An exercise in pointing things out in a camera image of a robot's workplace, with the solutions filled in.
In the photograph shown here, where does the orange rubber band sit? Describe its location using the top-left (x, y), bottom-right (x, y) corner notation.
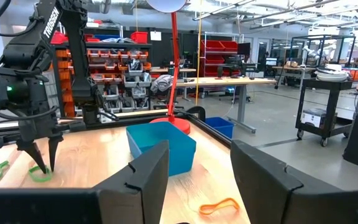
top-left (199, 197), bottom-right (241, 216)

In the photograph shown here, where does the red plastic bin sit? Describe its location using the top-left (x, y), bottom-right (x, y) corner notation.
top-left (131, 30), bottom-right (149, 44)

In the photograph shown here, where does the black frame handle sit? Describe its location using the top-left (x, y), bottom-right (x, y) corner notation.
top-left (186, 105), bottom-right (206, 122)

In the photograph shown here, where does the black utility cart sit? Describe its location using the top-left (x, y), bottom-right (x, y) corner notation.
top-left (295, 77), bottom-right (358, 147)

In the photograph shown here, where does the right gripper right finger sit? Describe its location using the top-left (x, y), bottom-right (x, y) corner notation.
top-left (230, 139), bottom-right (358, 224)

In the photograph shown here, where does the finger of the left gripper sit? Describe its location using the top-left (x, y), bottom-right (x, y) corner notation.
top-left (16, 140), bottom-right (48, 174)
top-left (48, 135), bottom-right (64, 172)

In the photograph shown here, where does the grey cloth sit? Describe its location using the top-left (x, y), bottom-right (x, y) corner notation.
top-left (150, 74), bottom-right (174, 93)

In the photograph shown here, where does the dark blue storage tote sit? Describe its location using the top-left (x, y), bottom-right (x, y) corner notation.
top-left (205, 116), bottom-right (235, 139)

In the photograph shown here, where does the yellow hanging cord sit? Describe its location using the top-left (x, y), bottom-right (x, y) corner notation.
top-left (195, 0), bottom-right (203, 106)

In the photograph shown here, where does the stack of white plates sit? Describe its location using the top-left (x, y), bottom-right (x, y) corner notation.
top-left (314, 68), bottom-right (351, 83)

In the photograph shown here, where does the wooden top workbench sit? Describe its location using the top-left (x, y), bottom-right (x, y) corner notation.
top-left (152, 77), bottom-right (278, 134)

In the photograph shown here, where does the red bin rack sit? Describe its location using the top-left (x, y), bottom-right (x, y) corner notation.
top-left (201, 39), bottom-right (239, 78)

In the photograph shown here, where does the shelf with small parts bins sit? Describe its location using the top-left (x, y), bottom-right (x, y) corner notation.
top-left (50, 27), bottom-right (154, 118)

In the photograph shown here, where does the blue plastic bin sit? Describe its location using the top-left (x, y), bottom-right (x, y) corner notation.
top-left (126, 121), bottom-right (197, 177)

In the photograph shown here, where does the black monitor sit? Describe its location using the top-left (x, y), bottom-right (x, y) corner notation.
top-left (237, 42), bottom-right (252, 57)

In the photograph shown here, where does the box on cart shelf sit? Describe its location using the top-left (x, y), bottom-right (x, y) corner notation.
top-left (301, 108), bottom-right (329, 128)

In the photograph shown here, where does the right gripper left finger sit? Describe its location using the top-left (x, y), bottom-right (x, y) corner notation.
top-left (0, 139), bottom-right (170, 224)

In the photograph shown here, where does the black cage frame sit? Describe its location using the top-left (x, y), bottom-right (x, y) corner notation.
top-left (289, 34), bottom-right (357, 69)

